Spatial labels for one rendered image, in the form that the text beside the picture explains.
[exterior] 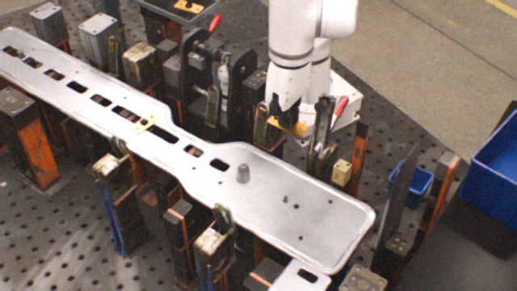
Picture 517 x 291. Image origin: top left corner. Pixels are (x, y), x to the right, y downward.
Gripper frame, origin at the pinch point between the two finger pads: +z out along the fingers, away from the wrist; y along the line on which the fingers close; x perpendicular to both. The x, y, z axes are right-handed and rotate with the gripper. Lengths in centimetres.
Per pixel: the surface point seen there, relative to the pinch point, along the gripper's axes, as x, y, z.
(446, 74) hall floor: -19, -200, 128
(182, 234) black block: -17.5, 18.5, 34.4
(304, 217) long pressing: 6.3, 1.5, 27.6
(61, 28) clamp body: -102, -19, 28
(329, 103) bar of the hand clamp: 1.6, -15.2, 6.5
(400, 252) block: 30.5, 3.2, 19.9
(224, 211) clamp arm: -4.3, 17.7, 16.4
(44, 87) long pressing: -81, 5, 27
